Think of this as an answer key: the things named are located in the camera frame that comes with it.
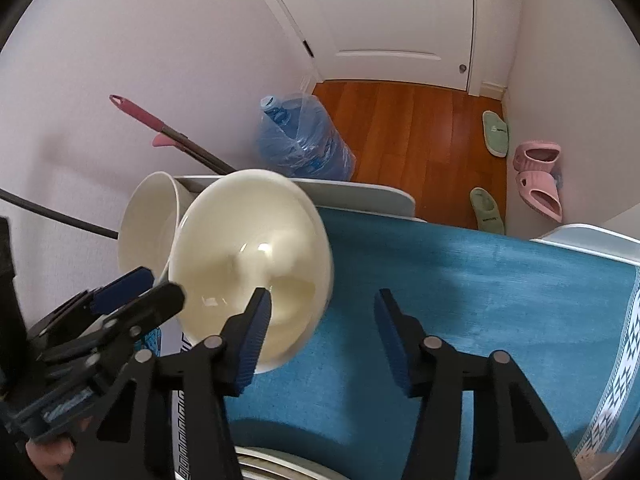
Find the cream bowl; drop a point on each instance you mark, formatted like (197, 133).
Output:
(240, 220)

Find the white door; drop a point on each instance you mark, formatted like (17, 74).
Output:
(390, 10)

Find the black curved stand pole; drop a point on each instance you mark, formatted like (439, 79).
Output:
(60, 214)

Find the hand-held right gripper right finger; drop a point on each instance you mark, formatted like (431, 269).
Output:
(395, 345)

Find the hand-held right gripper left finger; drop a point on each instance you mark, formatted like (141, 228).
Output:
(252, 345)

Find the blue water jug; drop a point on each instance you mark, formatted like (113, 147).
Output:
(300, 135)

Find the person's left hand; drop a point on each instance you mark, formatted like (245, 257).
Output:
(50, 460)

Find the pink slipper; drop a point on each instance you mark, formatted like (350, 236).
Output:
(540, 192)
(537, 155)

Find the white bowl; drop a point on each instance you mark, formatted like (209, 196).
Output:
(145, 220)

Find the green slipper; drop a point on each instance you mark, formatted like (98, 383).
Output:
(487, 212)
(496, 132)

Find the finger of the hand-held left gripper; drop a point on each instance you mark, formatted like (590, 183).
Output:
(125, 287)
(160, 300)

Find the blue tablecloth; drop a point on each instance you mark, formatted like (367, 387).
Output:
(450, 280)

